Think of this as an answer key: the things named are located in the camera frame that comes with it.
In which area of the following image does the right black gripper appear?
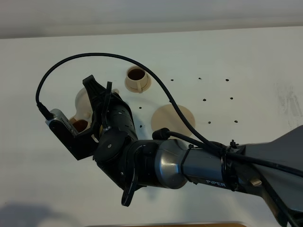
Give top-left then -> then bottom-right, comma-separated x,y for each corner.
82,75 -> 148,190

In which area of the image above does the beige teapot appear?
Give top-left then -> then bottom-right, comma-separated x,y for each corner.
74,87 -> 120,123

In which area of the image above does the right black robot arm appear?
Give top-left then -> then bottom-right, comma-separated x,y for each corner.
83,76 -> 303,227

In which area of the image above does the beige teapot saucer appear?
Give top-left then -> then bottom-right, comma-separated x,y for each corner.
151,104 -> 192,137

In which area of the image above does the near beige teacup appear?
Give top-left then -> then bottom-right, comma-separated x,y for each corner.
69,117 -> 91,133

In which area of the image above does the beige teacup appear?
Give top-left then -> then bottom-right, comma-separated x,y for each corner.
69,117 -> 91,133
125,66 -> 149,93

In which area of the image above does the far beige teacup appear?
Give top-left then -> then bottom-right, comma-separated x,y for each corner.
125,66 -> 149,93

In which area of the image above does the far beige cup saucer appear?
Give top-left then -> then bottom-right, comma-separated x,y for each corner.
125,73 -> 152,93

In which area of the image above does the black camera cable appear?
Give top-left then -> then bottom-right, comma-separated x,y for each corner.
35,52 -> 303,180

